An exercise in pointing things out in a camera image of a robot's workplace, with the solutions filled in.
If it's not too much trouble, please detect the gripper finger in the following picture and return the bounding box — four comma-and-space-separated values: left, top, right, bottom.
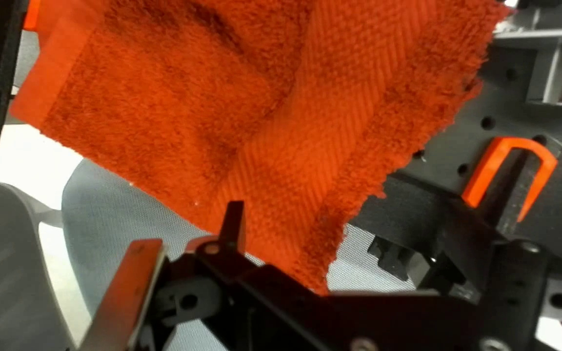
77, 238, 163, 351

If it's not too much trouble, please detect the red towel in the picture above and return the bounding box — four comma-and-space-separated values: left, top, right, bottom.
13, 0, 507, 293

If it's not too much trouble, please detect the grey office chair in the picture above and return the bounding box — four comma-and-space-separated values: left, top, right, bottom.
0, 160, 204, 351

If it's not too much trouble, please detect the orange u-shaped clip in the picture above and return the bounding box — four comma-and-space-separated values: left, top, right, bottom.
460, 135, 559, 225

